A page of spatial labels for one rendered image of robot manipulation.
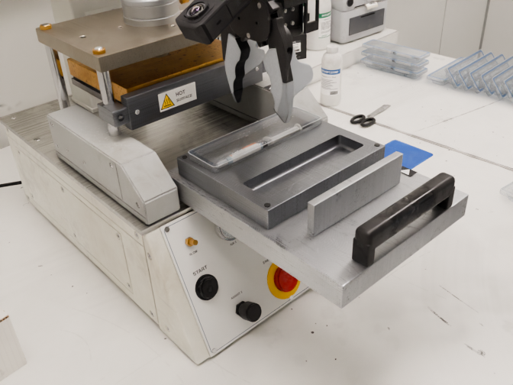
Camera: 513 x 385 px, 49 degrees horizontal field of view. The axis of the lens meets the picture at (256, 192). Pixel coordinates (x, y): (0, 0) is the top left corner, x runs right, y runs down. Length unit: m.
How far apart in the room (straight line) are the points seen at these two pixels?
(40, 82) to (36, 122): 0.40
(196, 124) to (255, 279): 0.29
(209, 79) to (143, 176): 0.18
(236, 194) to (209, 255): 0.14
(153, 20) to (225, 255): 0.33
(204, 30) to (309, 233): 0.23
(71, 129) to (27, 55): 0.60
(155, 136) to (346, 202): 0.39
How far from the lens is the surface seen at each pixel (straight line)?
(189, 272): 0.72
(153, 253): 0.70
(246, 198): 0.61
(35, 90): 1.41
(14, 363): 0.82
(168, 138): 0.89
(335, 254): 0.57
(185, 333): 0.74
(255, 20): 0.65
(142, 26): 0.81
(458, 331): 0.83
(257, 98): 0.88
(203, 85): 0.79
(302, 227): 0.60
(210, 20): 0.59
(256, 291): 0.78
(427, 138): 1.28
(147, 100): 0.74
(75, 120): 0.82
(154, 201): 0.68
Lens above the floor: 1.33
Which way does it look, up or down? 33 degrees down
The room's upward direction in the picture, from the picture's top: 3 degrees counter-clockwise
